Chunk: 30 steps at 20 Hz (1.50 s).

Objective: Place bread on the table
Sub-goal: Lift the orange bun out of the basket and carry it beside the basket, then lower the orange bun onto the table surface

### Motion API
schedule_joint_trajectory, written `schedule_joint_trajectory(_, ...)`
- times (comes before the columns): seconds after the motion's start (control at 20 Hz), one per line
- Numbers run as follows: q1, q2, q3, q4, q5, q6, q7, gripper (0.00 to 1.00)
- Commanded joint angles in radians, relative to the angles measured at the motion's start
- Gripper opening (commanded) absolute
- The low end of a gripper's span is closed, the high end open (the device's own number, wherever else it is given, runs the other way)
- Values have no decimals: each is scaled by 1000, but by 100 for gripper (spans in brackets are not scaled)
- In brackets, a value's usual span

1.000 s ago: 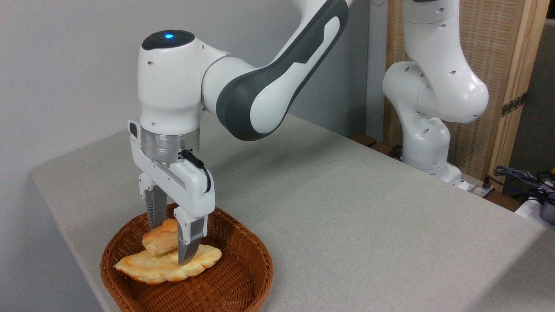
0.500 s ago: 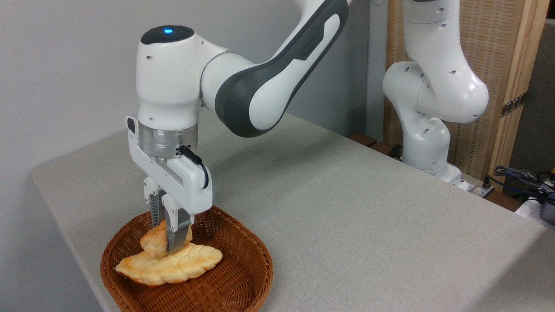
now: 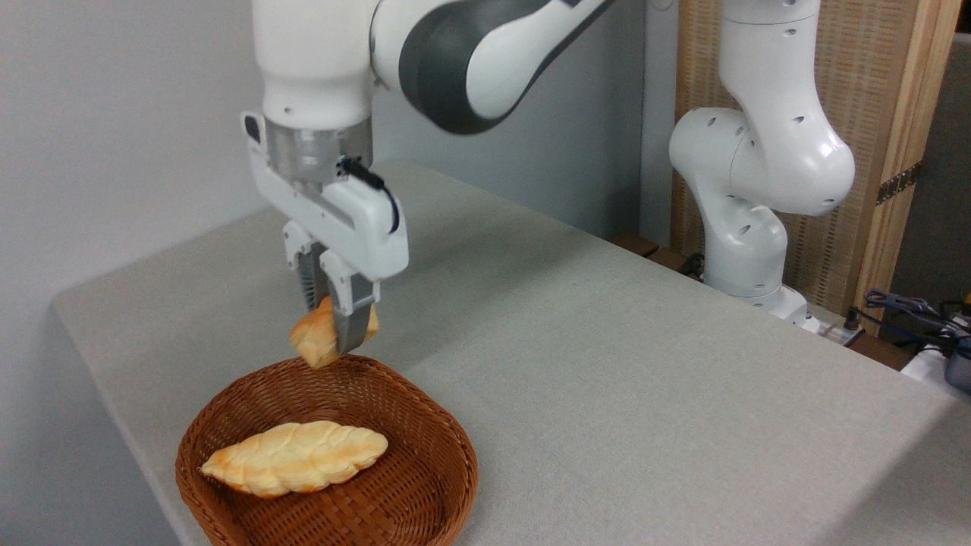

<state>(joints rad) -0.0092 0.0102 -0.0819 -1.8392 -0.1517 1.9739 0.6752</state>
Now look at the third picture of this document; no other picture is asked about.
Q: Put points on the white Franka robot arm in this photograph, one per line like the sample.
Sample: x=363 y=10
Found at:
x=766 y=152

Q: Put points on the metal screen hinge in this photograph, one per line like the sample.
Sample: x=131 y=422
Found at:
x=899 y=183

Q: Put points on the wooden rattan folding screen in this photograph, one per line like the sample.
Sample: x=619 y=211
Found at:
x=872 y=83

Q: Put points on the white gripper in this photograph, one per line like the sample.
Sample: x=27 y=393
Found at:
x=364 y=227

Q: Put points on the grey tablecloth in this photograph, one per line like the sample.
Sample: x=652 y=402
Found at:
x=645 y=394

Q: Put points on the brown woven wicker basket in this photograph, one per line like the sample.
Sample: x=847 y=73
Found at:
x=410 y=485

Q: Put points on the long braided bread loaf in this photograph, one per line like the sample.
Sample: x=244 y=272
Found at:
x=296 y=459

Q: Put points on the round golden bread roll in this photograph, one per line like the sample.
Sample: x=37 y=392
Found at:
x=318 y=337

